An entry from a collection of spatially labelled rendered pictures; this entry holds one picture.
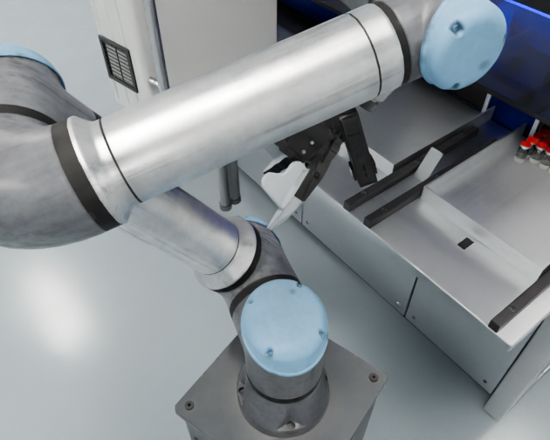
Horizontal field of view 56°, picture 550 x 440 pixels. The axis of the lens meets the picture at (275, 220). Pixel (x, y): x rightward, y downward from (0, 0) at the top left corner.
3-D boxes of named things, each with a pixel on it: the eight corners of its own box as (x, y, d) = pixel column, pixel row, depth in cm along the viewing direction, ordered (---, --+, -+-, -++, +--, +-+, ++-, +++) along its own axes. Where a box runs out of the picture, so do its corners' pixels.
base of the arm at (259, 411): (295, 458, 77) (297, 433, 70) (218, 401, 83) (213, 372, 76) (346, 381, 86) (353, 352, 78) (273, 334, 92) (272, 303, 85)
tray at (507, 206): (520, 134, 117) (525, 122, 115) (633, 197, 103) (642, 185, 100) (420, 198, 103) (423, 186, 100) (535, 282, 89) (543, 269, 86)
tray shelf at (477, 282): (393, 71, 140) (394, 65, 138) (653, 218, 102) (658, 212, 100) (250, 138, 120) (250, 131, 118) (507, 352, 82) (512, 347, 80)
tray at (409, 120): (408, 72, 136) (410, 60, 133) (491, 119, 121) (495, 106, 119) (310, 119, 121) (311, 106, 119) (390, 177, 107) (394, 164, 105)
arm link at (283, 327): (260, 413, 72) (257, 367, 62) (230, 334, 81) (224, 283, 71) (337, 383, 75) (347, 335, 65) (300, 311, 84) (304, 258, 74)
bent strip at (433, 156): (426, 168, 109) (432, 146, 105) (436, 175, 108) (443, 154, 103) (380, 196, 103) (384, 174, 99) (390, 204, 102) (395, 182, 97)
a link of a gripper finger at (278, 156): (247, 140, 78) (280, 118, 70) (277, 162, 80) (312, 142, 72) (239, 157, 76) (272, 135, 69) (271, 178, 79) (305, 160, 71)
